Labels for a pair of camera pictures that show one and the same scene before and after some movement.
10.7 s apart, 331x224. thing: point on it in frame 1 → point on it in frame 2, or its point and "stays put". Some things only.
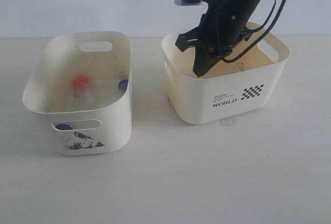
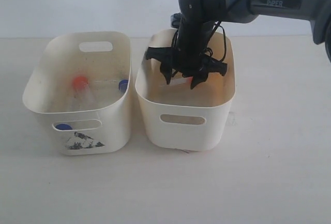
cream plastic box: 252,84 → 174,116
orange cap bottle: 83,99 stays put
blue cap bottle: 63,127 stays put
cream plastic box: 84,80 stays put
